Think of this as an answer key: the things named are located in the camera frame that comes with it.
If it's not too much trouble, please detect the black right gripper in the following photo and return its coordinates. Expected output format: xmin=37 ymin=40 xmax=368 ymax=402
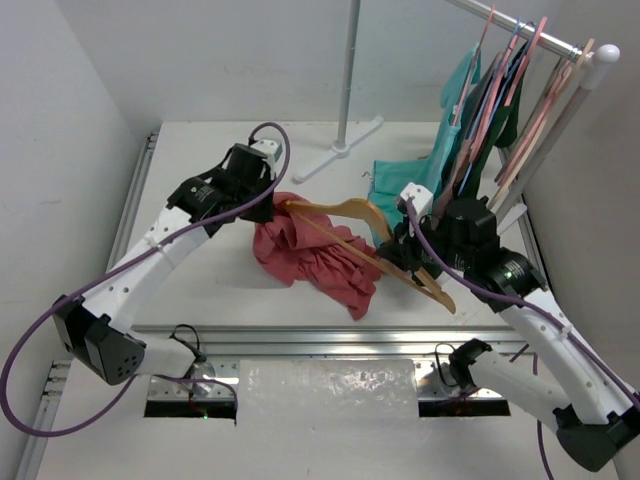
xmin=376 ymin=212 xmax=472 ymax=275

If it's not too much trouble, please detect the wooden clothes hanger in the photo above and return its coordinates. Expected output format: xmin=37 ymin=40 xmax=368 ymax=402
xmin=287 ymin=177 xmax=459 ymax=325

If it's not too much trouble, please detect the salmon red t-shirt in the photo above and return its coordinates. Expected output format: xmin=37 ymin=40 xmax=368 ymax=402
xmin=252 ymin=192 xmax=382 ymax=321

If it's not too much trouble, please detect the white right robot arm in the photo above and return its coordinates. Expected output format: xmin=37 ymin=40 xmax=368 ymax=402
xmin=378 ymin=185 xmax=639 ymax=472

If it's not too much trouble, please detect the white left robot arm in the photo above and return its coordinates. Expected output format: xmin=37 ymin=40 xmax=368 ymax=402
xmin=54 ymin=139 xmax=283 ymax=385

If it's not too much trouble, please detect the teal t-shirt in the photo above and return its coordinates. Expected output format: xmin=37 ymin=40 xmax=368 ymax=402
xmin=368 ymin=42 xmax=481 ymax=228

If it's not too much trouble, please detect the beige empty hanger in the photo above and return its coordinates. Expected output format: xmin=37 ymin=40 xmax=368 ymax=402
xmin=488 ymin=38 xmax=595 ymax=210

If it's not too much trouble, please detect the pink empty hanger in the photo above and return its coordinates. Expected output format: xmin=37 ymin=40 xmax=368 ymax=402
xmin=497 ymin=60 xmax=573 ymax=188

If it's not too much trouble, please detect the pink hanger with blue hook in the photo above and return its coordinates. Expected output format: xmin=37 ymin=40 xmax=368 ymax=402
xmin=467 ymin=17 xmax=547 ymax=173

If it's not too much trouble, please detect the white rack base foot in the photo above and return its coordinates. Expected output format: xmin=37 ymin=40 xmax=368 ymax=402
xmin=292 ymin=115 xmax=384 ymax=184

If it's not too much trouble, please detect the dark green hanging garment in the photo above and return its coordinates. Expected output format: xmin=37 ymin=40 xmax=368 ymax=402
xmin=434 ymin=48 xmax=525 ymax=214

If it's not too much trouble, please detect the grey rack upright pole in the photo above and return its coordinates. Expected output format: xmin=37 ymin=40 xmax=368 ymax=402
xmin=334 ymin=0 xmax=361 ymax=151

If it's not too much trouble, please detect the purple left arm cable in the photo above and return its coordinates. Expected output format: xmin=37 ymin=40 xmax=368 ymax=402
xmin=0 ymin=122 xmax=292 ymax=439

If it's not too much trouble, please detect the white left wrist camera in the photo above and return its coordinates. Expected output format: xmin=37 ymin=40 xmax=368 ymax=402
xmin=250 ymin=139 xmax=283 ymax=167

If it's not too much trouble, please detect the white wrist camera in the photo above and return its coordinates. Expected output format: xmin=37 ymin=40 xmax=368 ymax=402
xmin=396 ymin=182 xmax=434 ymax=217
xmin=250 ymin=139 xmax=283 ymax=167

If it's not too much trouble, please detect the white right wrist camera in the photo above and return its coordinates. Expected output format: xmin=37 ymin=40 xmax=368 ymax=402
xmin=396 ymin=182 xmax=434 ymax=217

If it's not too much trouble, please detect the aluminium frame rail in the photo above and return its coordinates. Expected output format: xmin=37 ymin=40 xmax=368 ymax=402
xmin=14 ymin=130 xmax=571 ymax=480

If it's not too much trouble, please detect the chrome hanging rail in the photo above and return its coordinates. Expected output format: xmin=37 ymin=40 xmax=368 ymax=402
xmin=446 ymin=0 xmax=583 ymax=62

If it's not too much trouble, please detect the white rack corner post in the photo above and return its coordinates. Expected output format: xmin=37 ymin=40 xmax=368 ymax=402
xmin=492 ymin=44 xmax=621 ymax=221

